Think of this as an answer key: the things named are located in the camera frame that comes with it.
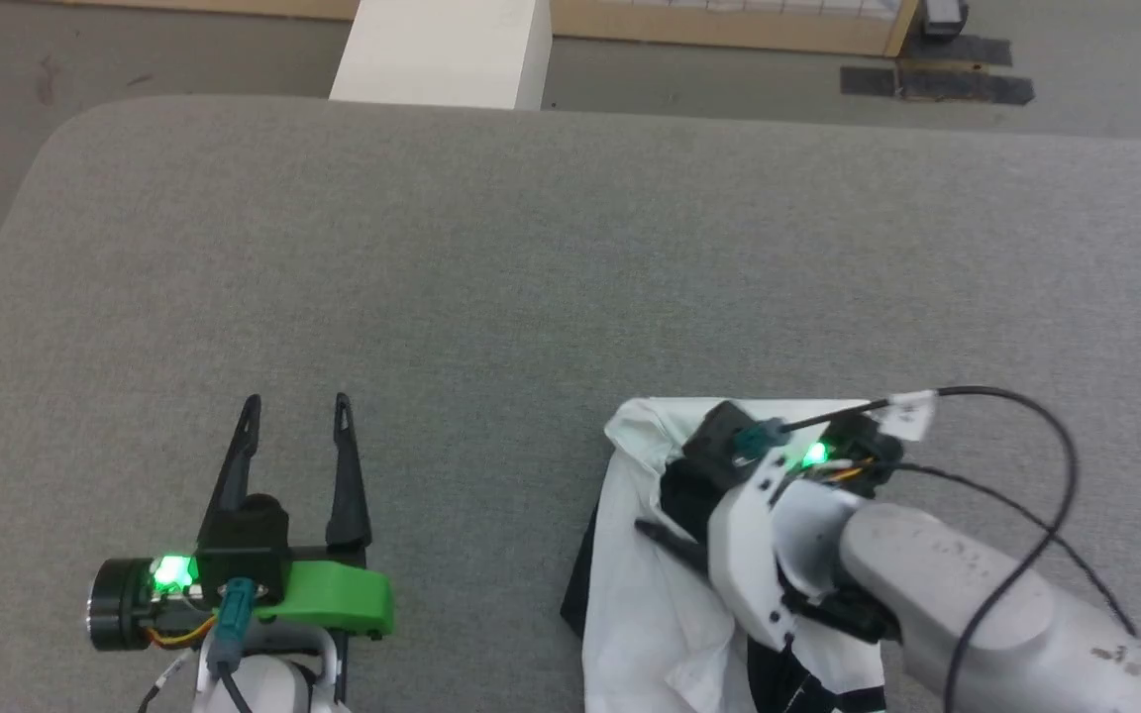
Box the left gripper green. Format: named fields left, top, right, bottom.
left=87, top=393, right=395, bottom=652

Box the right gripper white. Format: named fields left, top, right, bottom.
left=635, top=414, right=903, bottom=650

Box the black and white garment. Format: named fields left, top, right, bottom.
left=561, top=396, right=888, bottom=713

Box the white rectangular box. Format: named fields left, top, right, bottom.
left=330, top=0, right=554, bottom=111

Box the small black floor tape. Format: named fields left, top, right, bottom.
left=840, top=65, right=899, bottom=98

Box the lemon print grid screen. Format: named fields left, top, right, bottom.
left=65, top=0, right=920, bottom=58

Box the long dark floor tape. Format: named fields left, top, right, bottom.
left=893, top=67, right=1036, bottom=106

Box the black floor tape strip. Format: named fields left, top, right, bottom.
left=902, top=35, right=1013, bottom=68

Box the grey metal stand leg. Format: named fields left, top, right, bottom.
left=922, top=0, right=970, bottom=37

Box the left camera black cable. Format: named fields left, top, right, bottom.
left=214, top=579, right=260, bottom=713

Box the white cable label tag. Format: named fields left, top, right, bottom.
left=873, top=390, right=939, bottom=443

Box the right gripper motor cable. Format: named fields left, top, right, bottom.
left=873, top=460, right=1141, bottom=643

